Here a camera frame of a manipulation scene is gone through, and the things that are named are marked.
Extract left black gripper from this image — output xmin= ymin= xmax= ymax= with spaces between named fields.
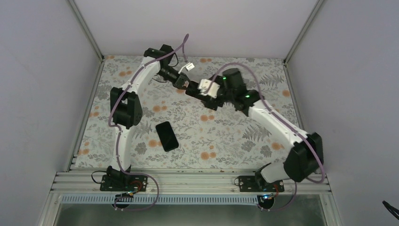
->
xmin=157 ymin=65 xmax=195 ymax=90

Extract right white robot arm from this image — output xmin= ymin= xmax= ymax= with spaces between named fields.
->
xmin=197 ymin=68 xmax=325 ymax=192

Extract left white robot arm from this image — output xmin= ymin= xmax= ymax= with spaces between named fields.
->
xmin=106 ymin=44 xmax=190 ymax=191

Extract black phone on table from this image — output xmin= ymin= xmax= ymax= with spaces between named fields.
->
xmin=155 ymin=121 xmax=179 ymax=152

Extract floral table mat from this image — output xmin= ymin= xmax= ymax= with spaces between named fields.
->
xmin=74 ymin=55 xmax=298 ymax=169

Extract black object at edge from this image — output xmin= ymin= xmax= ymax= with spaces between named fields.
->
xmin=382 ymin=200 xmax=399 ymax=220

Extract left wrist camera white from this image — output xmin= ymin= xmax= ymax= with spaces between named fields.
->
xmin=185 ymin=63 xmax=195 ymax=71

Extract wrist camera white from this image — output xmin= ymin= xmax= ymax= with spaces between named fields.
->
xmin=185 ymin=63 xmax=195 ymax=71
xmin=198 ymin=79 xmax=220 ymax=98

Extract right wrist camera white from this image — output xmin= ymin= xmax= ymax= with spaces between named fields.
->
xmin=198 ymin=79 xmax=220 ymax=98

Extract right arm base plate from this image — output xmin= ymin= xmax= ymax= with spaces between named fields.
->
xmin=233 ymin=176 xmax=285 ymax=193

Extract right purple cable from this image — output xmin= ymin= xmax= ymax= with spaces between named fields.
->
xmin=204 ymin=62 xmax=327 ymax=212

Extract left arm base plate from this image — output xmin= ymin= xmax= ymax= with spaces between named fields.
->
xmin=99 ymin=175 xmax=148 ymax=192

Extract aluminium mounting rail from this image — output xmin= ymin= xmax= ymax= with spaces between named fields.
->
xmin=49 ymin=169 xmax=332 ymax=195

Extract slotted cable duct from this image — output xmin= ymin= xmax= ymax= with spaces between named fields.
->
xmin=60 ymin=194 xmax=259 ymax=205

